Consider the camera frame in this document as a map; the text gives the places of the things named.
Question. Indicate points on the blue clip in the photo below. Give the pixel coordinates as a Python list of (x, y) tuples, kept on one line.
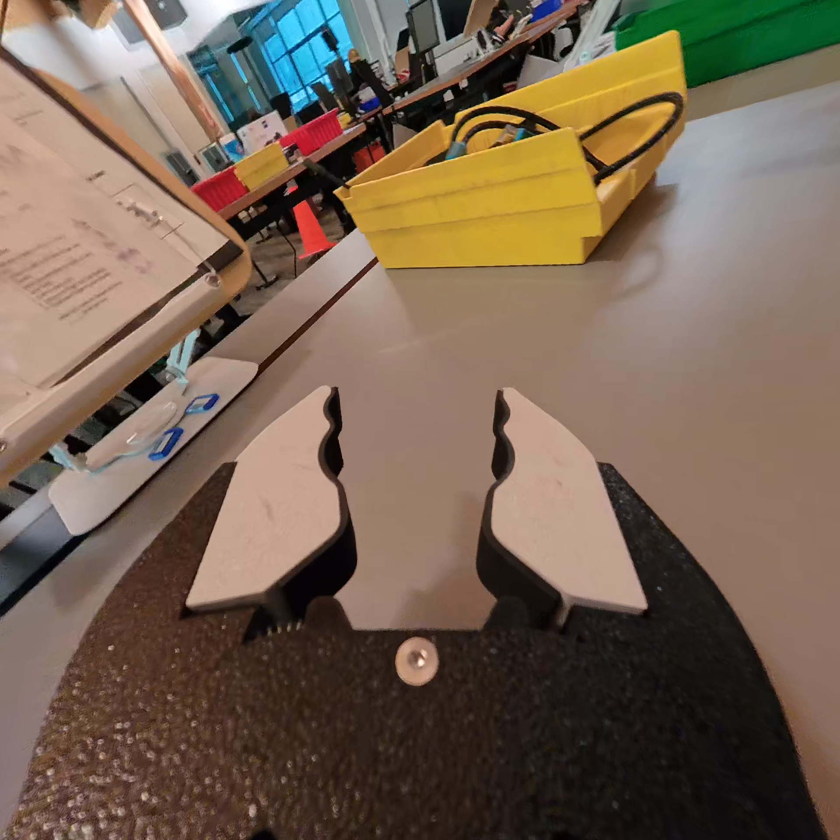
[(167, 443), (201, 403)]

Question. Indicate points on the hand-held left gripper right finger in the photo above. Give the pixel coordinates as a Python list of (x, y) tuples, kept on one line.
[(561, 518)]

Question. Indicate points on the white stand base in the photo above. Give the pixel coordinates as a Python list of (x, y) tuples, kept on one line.
[(105, 499)]

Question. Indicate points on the computer monitor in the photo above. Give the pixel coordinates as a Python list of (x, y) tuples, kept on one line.
[(423, 23)]

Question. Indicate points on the metal board clip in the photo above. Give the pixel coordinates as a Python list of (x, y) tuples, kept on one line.
[(211, 275)]

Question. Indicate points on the white sign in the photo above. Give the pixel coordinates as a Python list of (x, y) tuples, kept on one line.
[(259, 130)]

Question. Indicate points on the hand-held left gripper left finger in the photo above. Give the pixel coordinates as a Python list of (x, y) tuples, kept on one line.
[(269, 512)]

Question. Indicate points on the wooden document board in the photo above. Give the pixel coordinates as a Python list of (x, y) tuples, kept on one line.
[(229, 259)]

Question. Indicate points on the orange cone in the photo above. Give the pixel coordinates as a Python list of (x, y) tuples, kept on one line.
[(312, 231)]

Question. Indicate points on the small yellow bin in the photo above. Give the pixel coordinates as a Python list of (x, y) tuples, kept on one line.
[(260, 167)]

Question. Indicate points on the wooden post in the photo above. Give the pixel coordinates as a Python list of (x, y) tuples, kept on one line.
[(172, 62)]

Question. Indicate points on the green bin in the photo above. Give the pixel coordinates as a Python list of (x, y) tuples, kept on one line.
[(754, 39)]

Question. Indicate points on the yellow plastic bin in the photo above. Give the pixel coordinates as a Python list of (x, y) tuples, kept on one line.
[(485, 210)]

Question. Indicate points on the red bin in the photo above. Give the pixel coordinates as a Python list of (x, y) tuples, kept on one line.
[(221, 190), (315, 131)]

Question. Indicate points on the printed paper sheets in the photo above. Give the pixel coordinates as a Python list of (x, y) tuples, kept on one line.
[(79, 216)]

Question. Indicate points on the long background table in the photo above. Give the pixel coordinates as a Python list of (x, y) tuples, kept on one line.
[(331, 151)]

